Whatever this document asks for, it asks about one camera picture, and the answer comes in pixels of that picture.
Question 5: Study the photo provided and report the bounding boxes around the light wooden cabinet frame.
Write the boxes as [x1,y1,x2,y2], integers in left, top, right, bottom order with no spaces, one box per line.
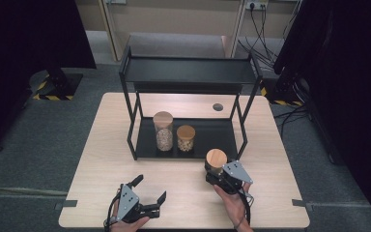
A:
[75,0,303,62]

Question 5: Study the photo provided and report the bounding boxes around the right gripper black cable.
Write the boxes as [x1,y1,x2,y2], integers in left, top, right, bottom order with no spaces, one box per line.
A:
[220,175,255,226]

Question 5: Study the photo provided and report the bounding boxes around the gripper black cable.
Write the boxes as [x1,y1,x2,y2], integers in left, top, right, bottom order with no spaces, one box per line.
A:
[220,175,255,226]
[103,191,124,232]

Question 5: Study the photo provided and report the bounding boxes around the bundle of black plugged cables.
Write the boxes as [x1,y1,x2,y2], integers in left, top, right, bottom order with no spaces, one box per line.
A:
[237,2,303,71]

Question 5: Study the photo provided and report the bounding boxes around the white wall power outlet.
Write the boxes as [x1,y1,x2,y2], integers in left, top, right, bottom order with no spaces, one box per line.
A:
[244,0,269,11]

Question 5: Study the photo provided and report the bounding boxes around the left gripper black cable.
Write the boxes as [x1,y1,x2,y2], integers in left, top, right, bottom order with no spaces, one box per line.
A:
[103,191,124,232]

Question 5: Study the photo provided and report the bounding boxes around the person's left hand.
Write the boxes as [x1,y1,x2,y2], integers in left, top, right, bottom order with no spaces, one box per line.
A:
[108,206,150,232]

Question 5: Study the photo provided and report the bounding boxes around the black hazard-striped stand base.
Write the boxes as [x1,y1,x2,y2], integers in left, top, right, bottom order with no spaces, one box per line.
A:
[260,75,305,107]
[28,69,84,102]

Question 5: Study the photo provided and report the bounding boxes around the tall glass jar wooden lid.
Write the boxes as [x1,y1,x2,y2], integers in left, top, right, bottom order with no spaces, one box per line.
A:
[152,110,175,153]

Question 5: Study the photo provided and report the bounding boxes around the glass jar green contents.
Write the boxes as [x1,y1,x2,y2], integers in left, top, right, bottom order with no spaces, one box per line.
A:
[205,148,229,177]

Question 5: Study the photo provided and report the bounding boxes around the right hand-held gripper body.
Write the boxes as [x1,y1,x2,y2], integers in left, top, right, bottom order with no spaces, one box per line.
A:
[205,159,254,195]

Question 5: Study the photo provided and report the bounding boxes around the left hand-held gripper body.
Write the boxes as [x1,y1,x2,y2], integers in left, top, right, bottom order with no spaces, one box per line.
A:
[115,183,160,224]

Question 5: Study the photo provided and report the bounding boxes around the short glass jar pale contents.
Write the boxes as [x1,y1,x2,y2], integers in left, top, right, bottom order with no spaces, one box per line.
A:
[176,124,196,153]

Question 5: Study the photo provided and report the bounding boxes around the black curtain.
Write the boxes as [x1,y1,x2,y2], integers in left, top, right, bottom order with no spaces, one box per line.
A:
[0,0,98,156]
[271,0,371,223]

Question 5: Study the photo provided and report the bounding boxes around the person's right hand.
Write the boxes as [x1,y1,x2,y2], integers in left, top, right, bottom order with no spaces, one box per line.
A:
[214,183,254,227]

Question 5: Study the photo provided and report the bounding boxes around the black floor cables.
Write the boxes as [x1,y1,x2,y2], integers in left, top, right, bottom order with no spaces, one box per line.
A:
[272,101,314,137]

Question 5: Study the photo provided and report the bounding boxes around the grey tape piece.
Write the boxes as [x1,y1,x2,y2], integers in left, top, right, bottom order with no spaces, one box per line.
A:
[53,199,79,211]
[291,198,313,209]

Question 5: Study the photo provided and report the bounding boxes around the black two-tier metal rack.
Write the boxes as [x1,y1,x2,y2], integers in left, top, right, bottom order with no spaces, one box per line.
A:
[119,44,265,162]

